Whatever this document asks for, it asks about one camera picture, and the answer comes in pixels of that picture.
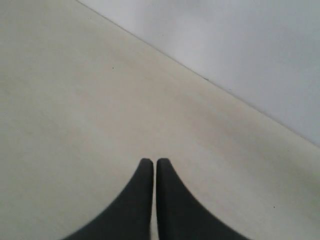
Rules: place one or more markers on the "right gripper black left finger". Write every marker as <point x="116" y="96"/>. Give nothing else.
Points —
<point x="128" y="217"/>

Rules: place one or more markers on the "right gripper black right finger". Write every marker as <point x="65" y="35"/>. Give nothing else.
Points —
<point x="180" y="216"/>

